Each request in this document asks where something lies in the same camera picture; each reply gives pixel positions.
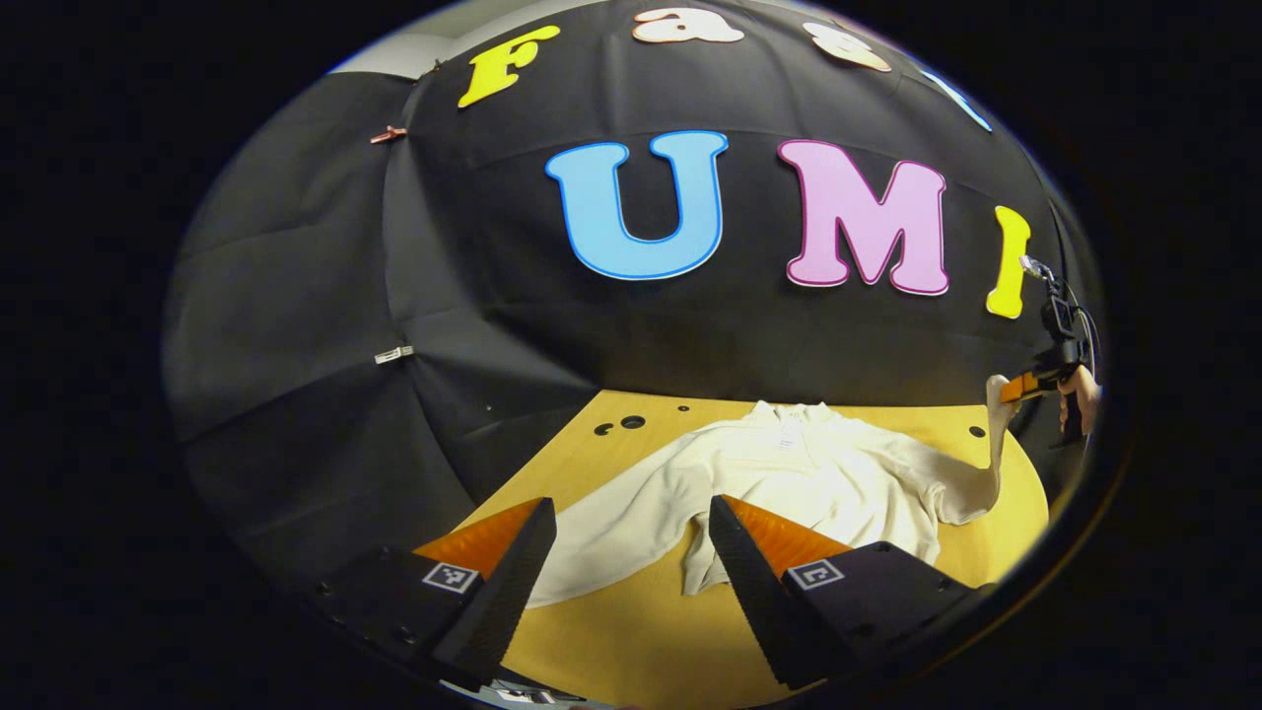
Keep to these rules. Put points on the small red clip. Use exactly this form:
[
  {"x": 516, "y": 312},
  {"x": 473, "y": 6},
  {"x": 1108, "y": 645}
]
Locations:
[{"x": 388, "y": 133}]

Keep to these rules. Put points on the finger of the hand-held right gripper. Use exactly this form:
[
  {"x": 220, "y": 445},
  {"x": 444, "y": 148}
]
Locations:
[{"x": 1025, "y": 387}]

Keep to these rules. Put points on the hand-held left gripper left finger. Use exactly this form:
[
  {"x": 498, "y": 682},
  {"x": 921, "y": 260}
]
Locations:
[{"x": 513, "y": 582}]

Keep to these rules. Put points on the black backdrop cloth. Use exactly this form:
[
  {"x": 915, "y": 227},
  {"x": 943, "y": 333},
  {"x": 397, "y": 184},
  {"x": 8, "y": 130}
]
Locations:
[{"x": 296, "y": 296}]

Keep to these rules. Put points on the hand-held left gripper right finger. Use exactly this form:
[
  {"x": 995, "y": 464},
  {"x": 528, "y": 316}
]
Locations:
[{"x": 749, "y": 592}]

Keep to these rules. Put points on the cream white sweatshirt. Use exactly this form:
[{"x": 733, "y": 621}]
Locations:
[{"x": 808, "y": 473}]

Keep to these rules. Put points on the small white clip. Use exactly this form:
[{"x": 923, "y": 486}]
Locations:
[{"x": 394, "y": 354}]

